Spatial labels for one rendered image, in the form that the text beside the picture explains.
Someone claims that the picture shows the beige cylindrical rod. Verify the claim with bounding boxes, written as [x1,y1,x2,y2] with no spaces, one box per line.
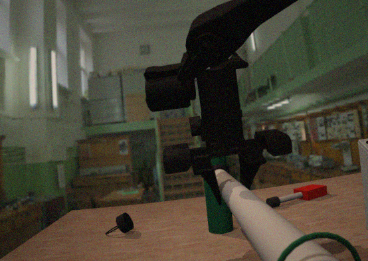
[215,169,340,261]

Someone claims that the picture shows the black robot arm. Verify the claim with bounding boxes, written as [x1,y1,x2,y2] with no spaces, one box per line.
[144,0,298,112]

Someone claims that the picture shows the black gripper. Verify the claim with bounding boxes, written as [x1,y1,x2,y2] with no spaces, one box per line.
[163,101,292,205]

